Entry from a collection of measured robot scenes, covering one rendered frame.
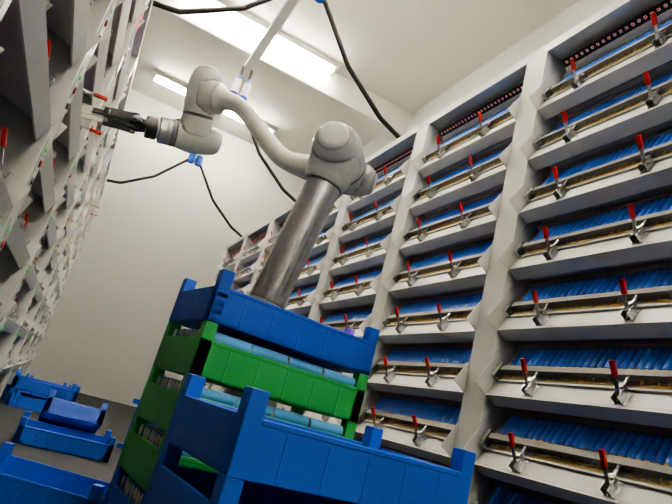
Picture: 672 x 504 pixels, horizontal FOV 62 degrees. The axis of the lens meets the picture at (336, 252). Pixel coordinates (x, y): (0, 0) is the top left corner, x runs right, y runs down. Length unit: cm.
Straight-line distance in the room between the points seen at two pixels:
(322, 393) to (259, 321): 16
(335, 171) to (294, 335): 74
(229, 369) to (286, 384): 10
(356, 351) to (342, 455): 38
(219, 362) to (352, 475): 31
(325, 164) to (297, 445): 107
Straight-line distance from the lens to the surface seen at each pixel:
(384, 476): 63
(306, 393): 90
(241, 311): 85
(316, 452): 58
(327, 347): 92
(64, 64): 142
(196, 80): 195
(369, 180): 171
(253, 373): 86
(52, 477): 151
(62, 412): 222
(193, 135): 194
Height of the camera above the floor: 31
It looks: 17 degrees up
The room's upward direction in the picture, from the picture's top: 16 degrees clockwise
